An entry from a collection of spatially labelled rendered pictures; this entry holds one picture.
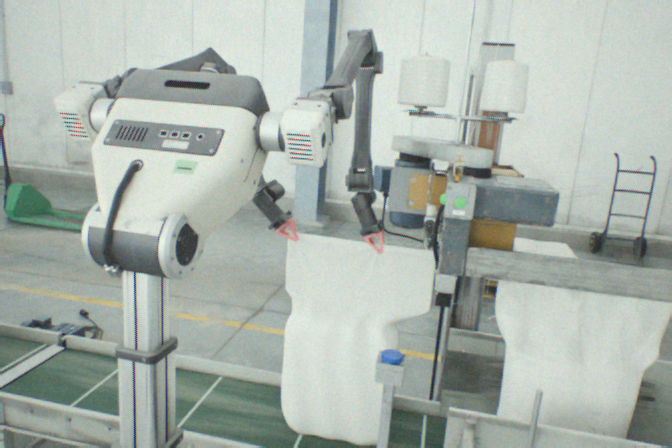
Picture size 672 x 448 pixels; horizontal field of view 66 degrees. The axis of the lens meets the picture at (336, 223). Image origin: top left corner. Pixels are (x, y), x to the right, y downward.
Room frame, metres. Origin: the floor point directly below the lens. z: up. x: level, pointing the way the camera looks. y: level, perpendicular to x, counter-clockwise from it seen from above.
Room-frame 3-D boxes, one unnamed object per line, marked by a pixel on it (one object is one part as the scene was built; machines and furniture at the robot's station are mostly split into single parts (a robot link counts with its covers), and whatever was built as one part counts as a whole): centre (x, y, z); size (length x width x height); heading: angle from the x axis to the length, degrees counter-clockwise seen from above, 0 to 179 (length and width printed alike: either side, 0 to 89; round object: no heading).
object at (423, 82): (1.77, -0.25, 1.61); 0.17 x 0.17 x 0.17
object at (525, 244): (4.64, -1.89, 0.32); 0.68 x 0.45 x 0.15; 79
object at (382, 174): (1.89, -0.17, 1.25); 0.10 x 0.08 x 0.12; 14
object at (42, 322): (2.23, 1.32, 0.35); 0.30 x 0.15 x 0.15; 79
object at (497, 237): (1.84, -0.50, 1.18); 0.34 x 0.25 x 0.31; 169
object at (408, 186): (1.82, -0.32, 1.23); 0.28 x 0.07 x 0.16; 79
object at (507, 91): (1.72, -0.51, 1.61); 0.15 x 0.14 x 0.17; 79
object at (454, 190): (1.38, -0.33, 1.29); 0.08 x 0.05 x 0.09; 79
